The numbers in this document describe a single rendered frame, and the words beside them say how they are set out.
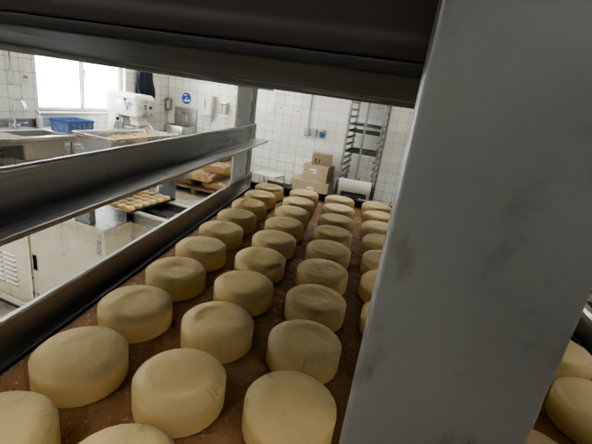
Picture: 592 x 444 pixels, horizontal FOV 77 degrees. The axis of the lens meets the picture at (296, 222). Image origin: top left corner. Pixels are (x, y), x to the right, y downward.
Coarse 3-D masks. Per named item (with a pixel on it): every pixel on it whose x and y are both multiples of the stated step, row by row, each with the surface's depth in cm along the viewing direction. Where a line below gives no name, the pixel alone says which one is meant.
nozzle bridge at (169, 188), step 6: (186, 174) 258; (174, 180) 264; (168, 186) 265; (174, 186) 266; (162, 192) 268; (168, 192) 266; (174, 192) 268; (78, 216) 207; (84, 216) 206; (90, 216) 205; (84, 222) 207; (90, 222) 206
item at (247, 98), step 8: (240, 88) 64; (248, 88) 64; (240, 96) 65; (248, 96) 65; (256, 96) 67; (240, 104) 65; (248, 104) 65; (240, 112) 66; (248, 112) 65; (240, 120) 66; (248, 120) 66; (240, 152) 68; (248, 152) 68; (232, 160) 69; (240, 160) 68; (248, 160) 69; (232, 168) 69; (240, 168) 69; (248, 168) 70; (232, 176) 69; (240, 176) 69
